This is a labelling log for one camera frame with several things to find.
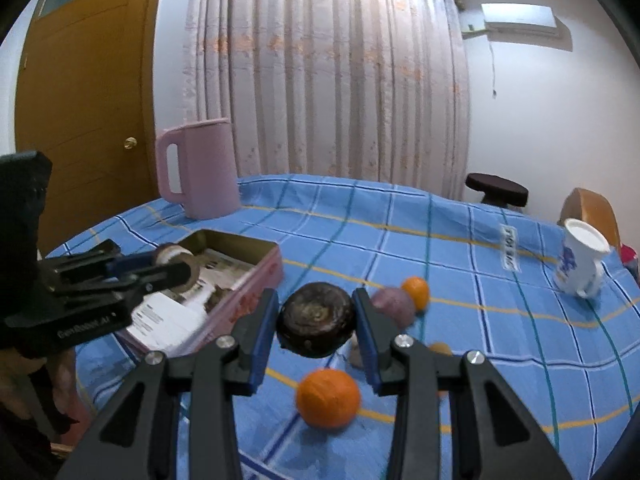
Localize printed paper sheet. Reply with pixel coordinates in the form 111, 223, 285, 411
125, 247, 253, 353

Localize wooden chair back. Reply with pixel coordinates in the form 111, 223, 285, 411
557, 187, 621, 256

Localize pale floral curtain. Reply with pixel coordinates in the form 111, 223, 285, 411
182, 0, 471, 201

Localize pink metal tin box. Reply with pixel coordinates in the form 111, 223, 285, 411
117, 229, 285, 356

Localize brown cream sliced roll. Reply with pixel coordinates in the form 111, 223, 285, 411
154, 242, 202, 297

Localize wooden door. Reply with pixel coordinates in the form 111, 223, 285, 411
15, 0, 166, 256

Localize purple passion fruit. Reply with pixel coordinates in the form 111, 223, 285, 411
370, 287, 417, 331

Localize blue plaid tablecloth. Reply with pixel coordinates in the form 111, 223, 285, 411
47, 174, 640, 480

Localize air conditioner power cable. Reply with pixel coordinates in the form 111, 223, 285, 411
487, 40, 499, 98

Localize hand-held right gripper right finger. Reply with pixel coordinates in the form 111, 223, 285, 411
351, 287, 576, 480

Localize large orange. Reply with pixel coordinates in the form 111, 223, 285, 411
296, 367, 362, 431

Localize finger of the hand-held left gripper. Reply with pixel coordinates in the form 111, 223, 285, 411
52, 260, 194, 312
42, 239, 161, 279

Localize pink electric kettle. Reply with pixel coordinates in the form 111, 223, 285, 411
155, 117, 242, 221

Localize white cup with blue print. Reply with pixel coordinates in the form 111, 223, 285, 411
552, 218, 612, 298

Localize dark round stool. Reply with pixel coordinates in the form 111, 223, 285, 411
465, 172, 530, 211

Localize dark brown swirled round pastry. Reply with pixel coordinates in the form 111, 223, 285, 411
276, 282, 358, 359

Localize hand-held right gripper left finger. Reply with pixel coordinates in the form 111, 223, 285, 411
55, 287, 281, 480

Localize white air conditioner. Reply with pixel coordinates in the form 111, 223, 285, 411
460, 2, 573, 51

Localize person's left hand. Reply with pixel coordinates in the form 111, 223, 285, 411
0, 349, 82, 427

